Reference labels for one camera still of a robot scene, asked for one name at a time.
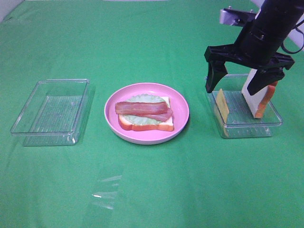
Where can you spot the green lettuce leaf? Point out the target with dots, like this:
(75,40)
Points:
(139,120)

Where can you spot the bacon strip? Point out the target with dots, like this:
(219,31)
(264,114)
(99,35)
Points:
(140,108)
(161,117)

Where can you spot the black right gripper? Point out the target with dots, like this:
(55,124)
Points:
(253,48)

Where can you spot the clear right plastic container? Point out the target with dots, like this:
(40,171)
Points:
(240,122)

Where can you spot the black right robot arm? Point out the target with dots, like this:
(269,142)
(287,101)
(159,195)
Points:
(279,17)

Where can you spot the bread slice with crust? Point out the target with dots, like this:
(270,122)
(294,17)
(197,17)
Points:
(163,126)

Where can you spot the clear plastic container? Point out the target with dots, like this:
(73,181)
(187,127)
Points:
(54,113)
(240,122)

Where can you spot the clear left plastic container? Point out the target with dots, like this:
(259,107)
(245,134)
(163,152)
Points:
(54,113)

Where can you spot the upright bread slice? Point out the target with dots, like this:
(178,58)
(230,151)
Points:
(257,103)

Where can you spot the yellow cheese slice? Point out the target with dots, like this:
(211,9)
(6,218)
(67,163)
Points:
(222,111)

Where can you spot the green tablecloth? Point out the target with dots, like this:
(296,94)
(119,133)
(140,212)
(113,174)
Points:
(197,179)

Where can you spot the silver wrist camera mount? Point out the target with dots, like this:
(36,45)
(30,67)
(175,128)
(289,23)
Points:
(234,17)

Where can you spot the pink plate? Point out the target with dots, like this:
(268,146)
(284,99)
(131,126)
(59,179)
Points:
(178,104)

